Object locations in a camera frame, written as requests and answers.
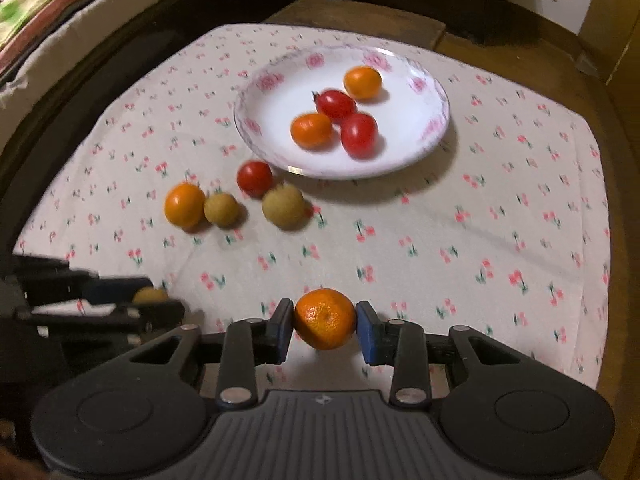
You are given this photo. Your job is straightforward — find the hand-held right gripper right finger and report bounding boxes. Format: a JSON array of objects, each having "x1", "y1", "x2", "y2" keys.
[{"x1": 354, "y1": 301, "x2": 518, "y2": 408}]

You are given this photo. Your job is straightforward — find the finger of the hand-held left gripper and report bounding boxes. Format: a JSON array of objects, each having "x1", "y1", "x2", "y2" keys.
[
  {"x1": 17, "y1": 301, "x2": 186, "y2": 346},
  {"x1": 12, "y1": 255, "x2": 153, "y2": 306}
]

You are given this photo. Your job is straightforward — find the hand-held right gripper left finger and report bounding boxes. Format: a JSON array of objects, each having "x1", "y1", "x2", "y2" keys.
[{"x1": 131, "y1": 298, "x2": 295, "y2": 406}]

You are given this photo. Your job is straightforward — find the large longan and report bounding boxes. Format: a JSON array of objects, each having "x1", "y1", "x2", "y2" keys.
[{"x1": 132, "y1": 287, "x2": 169, "y2": 306}]

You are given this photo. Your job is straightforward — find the large orange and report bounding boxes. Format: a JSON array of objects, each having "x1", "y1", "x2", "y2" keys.
[{"x1": 293, "y1": 288, "x2": 357, "y2": 351}]

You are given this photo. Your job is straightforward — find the small orange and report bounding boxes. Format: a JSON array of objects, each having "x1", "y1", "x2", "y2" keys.
[
  {"x1": 344, "y1": 66, "x2": 383, "y2": 100},
  {"x1": 291, "y1": 113, "x2": 334, "y2": 150},
  {"x1": 164, "y1": 183, "x2": 207, "y2": 227}
]

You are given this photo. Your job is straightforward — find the small longan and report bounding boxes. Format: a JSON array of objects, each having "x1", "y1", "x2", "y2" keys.
[
  {"x1": 262, "y1": 185, "x2": 307, "y2": 231},
  {"x1": 203, "y1": 193, "x2": 240, "y2": 227}
]

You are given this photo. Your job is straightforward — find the red cherry tomato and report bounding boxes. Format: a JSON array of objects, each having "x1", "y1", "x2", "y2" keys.
[
  {"x1": 237, "y1": 160, "x2": 274, "y2": 198},
  {"x1": 314, "y1": 89, "x2": 358, "y2": 123},
  {"x1": 340, "y1": 112, "x2": 379, "y2": 158}
]

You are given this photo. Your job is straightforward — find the white floral rim plate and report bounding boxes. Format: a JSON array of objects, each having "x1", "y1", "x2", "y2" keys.
[{"x1": 233, "y1": 44, "x2": 451, "y2": 180}]

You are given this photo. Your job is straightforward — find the cherry print tablecloth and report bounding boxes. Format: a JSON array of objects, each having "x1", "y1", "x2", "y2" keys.
[{"x1": 12, "y1": 22, "x2": 613, "y2": 391}]

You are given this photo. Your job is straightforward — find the wooden bench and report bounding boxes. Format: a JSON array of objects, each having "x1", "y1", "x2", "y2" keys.
[{"x1": 262, "y1": 0, "x2": 446, "y2": 51}]

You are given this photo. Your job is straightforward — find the dark wooden nightstand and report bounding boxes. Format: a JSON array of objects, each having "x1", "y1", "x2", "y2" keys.
[{"x1": 320, "y1": 0, "x2": 506, "y2": 41}]

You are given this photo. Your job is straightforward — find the yellow wooden wardrobe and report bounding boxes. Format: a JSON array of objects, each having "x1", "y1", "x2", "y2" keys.
[{"x1": 575, "y1": 0, "x2": 640, "y2": 86}]

